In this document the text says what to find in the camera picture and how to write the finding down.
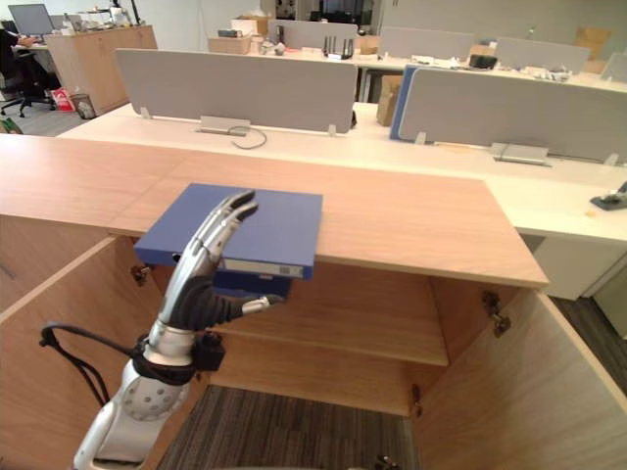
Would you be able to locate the grey stapler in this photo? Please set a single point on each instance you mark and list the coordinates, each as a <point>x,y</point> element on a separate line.
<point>610,200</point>

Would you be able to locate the computer monitor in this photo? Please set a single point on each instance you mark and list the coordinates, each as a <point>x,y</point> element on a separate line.
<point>32,18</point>

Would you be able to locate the small cardboard box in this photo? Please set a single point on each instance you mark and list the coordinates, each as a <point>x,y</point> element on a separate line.
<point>367,44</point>

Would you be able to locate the beige storage box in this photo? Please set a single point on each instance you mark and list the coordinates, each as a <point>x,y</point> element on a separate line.
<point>229,45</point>

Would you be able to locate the black office chair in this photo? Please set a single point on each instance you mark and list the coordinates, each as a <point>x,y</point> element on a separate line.
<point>29,83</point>

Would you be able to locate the red paper bag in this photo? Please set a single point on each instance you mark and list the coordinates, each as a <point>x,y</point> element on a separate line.
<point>61,99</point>

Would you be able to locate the metal door hinge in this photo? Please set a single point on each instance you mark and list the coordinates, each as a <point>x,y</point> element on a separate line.
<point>496,313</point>
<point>140,274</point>
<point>416,401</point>

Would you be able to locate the wooden cabinet shelf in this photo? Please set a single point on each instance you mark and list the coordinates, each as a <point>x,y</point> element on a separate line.
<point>352,338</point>

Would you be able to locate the large cardboard box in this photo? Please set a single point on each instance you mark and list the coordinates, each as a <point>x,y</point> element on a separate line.
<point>593,44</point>

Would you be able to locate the blue board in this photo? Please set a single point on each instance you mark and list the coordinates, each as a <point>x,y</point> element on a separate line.
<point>399,103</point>

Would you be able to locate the person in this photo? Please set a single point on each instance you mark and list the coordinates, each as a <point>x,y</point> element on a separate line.
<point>11,59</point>

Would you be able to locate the wooden cabinet door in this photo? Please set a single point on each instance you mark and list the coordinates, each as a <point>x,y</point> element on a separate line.
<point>529,391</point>
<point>44,382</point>

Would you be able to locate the wooden low cabinet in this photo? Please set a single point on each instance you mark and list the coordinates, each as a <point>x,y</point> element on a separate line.
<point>98,63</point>

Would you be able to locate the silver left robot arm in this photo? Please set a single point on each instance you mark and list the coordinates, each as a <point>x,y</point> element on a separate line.
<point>144,399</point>

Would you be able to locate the grey desk partition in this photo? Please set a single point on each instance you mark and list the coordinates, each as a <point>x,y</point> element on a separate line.
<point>541,54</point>
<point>313,33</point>
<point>426,43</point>
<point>514,112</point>
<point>235,88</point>

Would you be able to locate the brown cardboard box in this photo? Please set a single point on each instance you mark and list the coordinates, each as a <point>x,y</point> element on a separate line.
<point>388,100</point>

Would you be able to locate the white box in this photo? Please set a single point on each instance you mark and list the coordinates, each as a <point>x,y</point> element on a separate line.
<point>250,27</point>

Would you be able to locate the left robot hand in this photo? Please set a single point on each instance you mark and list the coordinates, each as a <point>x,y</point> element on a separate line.
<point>196,298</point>

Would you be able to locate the black round device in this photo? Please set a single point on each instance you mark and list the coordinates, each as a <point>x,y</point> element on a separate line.
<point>482,61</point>

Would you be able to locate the blue folder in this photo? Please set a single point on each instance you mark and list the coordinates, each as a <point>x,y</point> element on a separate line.
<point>274,230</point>

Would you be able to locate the wooden office cabinet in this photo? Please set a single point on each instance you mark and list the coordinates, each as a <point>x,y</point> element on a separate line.
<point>392,220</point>

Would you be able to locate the black router with antennas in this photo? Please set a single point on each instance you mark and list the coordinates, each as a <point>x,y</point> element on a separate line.
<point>339,49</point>

